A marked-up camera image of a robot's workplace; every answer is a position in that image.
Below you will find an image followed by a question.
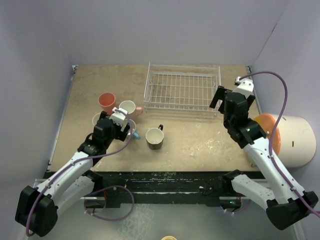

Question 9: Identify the salmon pink cup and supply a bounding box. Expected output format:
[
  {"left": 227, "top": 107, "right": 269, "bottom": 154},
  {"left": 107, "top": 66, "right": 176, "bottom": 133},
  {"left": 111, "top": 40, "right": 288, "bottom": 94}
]
[{"left": 98, "top": 92, "right": 116, "bottom": 115}]

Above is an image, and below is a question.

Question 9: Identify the cream cylinder with orange lid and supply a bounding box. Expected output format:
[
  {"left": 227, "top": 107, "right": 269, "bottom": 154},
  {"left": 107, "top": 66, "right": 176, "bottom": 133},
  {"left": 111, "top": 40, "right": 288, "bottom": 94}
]
[{"left": 252, "top": 112, "right": 317, "bottom": 170}]

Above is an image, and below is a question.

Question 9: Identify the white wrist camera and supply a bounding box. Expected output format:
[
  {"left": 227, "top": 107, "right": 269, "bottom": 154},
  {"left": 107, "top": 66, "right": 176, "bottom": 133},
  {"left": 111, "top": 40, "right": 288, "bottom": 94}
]
[
  {"left": 232, "top": 76, "right": 254, "bottom": 99},
  {"left": 110, "top": 107, "right": 128, "bottom": 131}
]

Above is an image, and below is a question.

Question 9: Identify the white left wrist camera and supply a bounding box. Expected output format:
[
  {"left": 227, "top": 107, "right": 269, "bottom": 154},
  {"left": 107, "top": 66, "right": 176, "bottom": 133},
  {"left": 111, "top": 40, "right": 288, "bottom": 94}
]
[{"left": 110, "top": 107, "right": 128, "bottom": 131}]

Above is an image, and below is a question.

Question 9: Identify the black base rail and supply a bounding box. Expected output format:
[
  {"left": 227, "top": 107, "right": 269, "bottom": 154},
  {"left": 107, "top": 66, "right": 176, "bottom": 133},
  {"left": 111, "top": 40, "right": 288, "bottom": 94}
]
[{"left": 68, "top": 170, "right": 252, "bottom": 208}]

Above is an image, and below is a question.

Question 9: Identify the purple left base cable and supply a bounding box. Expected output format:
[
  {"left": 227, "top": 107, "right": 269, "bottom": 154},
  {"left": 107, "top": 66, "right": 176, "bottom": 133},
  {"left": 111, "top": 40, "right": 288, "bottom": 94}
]
[{"left": 83, "top": 184, "right": 136, "bottom": 221}]

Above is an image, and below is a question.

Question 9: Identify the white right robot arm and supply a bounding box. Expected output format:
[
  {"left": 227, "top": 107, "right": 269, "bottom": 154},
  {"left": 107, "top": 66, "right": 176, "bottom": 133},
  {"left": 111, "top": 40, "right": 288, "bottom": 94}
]
[{"left": 210, "top": 86, "right": 320, "bottom": 230}]

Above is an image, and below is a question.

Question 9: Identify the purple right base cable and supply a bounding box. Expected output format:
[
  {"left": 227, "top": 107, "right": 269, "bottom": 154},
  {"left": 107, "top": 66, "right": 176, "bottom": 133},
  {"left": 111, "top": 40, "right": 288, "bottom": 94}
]
[{"left": 221, "top": 197, "right": 252, "bottom": 216}]

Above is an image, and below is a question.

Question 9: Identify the yellow round object at bottom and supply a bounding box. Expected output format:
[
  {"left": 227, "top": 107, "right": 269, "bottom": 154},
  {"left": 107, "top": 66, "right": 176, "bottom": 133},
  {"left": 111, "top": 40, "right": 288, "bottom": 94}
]
[{"left": 161, "top": 235, "right": 177, "bottom": 240}]

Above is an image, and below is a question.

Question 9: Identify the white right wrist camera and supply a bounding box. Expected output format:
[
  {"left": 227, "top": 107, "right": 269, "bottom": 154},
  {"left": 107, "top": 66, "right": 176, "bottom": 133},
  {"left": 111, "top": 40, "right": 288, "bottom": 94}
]
[{"left": 232, "top": 76, "right": 254, "bottom": 99}]

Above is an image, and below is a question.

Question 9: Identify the blue cup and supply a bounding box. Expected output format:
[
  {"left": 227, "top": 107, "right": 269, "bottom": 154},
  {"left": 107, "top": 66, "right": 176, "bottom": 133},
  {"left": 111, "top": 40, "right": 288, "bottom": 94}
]
[{"left": 129, "top": 119, "right": 141, "bottom": 140}]

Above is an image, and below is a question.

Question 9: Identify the white wire dish rack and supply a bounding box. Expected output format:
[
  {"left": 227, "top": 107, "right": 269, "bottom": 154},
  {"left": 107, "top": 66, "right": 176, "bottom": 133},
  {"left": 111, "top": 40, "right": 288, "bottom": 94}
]
[{"left": 143, "top": 63, "right": 222, "bottom": 114}]

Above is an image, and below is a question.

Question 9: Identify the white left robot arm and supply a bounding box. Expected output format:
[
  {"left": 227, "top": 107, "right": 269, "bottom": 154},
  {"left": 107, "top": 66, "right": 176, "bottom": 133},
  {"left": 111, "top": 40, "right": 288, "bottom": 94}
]
[{"left": 15, "top": 107, "right": 133, "bottom": 237}]

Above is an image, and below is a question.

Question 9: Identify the salmon pink mug with handle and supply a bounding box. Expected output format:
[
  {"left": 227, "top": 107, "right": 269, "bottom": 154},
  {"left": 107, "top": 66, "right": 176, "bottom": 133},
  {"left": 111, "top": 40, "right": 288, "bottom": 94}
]
[{"left": 91, "top": 112, "right": 101, "bottom": 126}]

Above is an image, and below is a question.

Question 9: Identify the light pink mug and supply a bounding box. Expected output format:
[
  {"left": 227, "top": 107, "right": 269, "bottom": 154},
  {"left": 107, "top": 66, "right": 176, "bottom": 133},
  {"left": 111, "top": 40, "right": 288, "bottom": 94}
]
[{"left": 119, "top": 100, "right": 143, "bottom": 120}]

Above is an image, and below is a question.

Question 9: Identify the black mug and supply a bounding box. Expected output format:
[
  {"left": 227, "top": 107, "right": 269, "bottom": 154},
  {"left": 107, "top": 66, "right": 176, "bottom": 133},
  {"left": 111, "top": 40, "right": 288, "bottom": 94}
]
[{"left": 145, "top": 124, "right": 164, "bottom": 150}]

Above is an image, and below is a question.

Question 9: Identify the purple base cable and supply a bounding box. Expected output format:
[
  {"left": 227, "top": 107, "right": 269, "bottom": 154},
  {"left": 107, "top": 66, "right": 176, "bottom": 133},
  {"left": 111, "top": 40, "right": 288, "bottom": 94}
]
[
  {"left": 83, "top": 184, "right": 136, "bottom": 221},
  {"left": 221, "top": 197, "right": 252, "bottom": 216}
]

